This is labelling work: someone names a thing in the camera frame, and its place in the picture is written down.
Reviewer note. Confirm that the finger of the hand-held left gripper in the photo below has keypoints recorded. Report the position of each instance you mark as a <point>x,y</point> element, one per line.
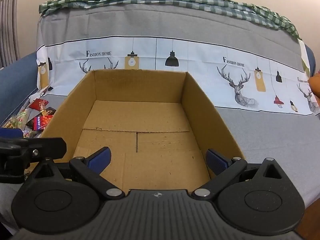
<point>45,147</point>
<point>10,132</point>

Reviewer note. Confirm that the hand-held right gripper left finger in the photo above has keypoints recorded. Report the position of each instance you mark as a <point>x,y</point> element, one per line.
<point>100,160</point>

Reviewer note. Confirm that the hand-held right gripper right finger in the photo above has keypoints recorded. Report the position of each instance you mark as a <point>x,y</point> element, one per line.
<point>216,163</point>

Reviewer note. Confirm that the white green cracker packet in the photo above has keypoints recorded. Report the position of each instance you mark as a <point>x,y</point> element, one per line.
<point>15,120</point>

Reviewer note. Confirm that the dark red snack packet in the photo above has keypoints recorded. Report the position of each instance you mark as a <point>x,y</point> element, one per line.
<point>38,104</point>

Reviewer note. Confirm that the brown cardboard box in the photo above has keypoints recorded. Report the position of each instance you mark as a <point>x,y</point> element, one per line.
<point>150,115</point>

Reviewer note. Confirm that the black snack packet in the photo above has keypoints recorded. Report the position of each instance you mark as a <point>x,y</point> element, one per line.
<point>41,121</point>

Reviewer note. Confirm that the grey deer print sofa cover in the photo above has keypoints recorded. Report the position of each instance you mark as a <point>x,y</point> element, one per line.
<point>262,130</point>

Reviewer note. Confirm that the grey curtain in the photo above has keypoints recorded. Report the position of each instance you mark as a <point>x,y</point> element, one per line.
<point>7,30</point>

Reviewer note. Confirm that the orange cushion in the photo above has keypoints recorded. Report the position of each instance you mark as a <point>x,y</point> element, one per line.
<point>315,83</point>

